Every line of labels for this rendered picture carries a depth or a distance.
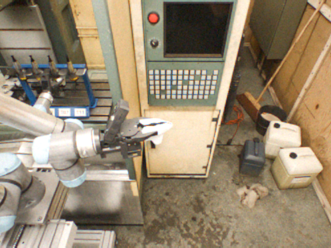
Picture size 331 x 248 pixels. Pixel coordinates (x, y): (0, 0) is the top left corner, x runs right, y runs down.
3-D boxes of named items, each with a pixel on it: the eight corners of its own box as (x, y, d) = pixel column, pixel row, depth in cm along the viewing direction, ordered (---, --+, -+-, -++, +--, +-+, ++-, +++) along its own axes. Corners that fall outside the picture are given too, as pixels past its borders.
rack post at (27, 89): (36, 108, 171) (17, 73, 150) (28, 107, 171) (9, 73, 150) (41, 99, 178) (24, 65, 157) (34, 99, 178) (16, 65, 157)
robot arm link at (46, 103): (34, 121, 132) (26, 110, 126) (41, 107, 139) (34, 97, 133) (48, 121, 132) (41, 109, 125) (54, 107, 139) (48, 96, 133)
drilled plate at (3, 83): (13, 101, 170) (10, 95, 167) (-26, 101, 170) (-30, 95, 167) (26, 83, 186) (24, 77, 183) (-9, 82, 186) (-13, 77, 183)
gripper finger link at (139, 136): (155, 128, 65) (125, 133, 63) (155, 123, 64) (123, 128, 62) (158, 139, 61) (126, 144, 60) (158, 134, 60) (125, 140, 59)
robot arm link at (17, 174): (34, 166, 93) (18, 144, 83) (28, 196, 83) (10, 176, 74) (1, 172, 91) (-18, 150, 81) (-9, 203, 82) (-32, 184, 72)
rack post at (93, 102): (95, 108, 171) (85, 73, 150) (88, 108, 171) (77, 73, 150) (98, 99, 178) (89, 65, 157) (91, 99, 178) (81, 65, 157)
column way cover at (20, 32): (58, 66, 210) (35, 6, 173) (6, 66, 210) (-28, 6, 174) (60, 63, 214) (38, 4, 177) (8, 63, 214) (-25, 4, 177)
